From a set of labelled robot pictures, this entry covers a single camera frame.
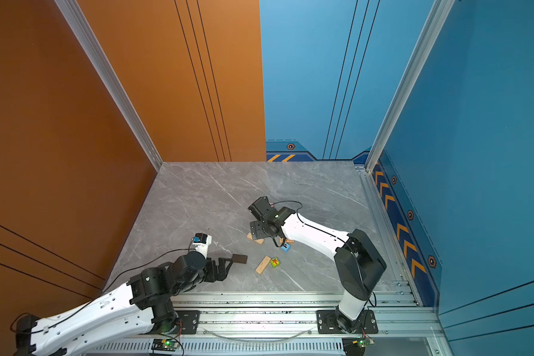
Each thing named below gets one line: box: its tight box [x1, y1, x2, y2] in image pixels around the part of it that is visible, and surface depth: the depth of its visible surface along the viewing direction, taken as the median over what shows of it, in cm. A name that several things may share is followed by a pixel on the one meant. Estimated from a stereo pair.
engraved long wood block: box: [255, 255, 272, 275], surface depth 87 cm
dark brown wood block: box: [232, 253, 248, 265], surface depth 89 cm
